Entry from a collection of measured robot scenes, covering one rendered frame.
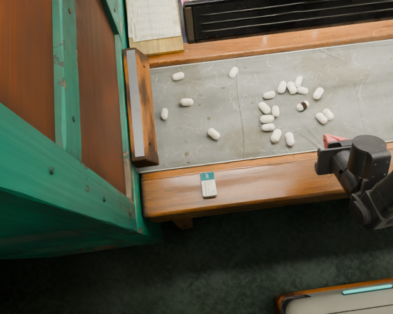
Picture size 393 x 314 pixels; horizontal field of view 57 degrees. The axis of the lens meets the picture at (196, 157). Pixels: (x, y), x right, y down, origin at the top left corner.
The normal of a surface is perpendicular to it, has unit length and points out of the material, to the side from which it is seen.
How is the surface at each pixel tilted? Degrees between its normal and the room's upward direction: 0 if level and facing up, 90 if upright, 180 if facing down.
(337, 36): 0
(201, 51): 0
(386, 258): 0
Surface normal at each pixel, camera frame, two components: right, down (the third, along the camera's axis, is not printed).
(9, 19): 0.99, -0.13
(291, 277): -0.02, -0.25
